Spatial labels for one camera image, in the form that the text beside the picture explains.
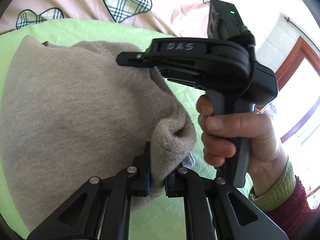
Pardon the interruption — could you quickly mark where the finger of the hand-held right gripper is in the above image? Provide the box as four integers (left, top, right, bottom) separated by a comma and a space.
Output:
116, 51, 160, 68
156, 66, 202, 87

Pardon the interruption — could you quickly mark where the wooden window frame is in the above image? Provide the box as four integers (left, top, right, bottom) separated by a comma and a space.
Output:
255, 36, 320, 198

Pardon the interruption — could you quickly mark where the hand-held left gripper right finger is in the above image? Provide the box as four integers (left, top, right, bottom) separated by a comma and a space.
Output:
164, 167, 289, 240

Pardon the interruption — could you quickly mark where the person's right hand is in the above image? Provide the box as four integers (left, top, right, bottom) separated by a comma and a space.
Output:
196, 96, 289, 197

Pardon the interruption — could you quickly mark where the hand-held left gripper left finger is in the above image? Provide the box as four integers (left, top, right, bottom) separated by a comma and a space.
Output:
26, 141, 152, 240

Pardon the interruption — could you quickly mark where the beige knit sweater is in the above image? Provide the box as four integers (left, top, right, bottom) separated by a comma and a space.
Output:
0, 35, 197, 233

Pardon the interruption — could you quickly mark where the person's right forearm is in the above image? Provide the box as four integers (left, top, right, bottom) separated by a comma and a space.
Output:
249, 159, 320, 240

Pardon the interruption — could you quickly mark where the light green bed sheet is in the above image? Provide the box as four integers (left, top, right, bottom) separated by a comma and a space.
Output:
0, 17, 253, 240

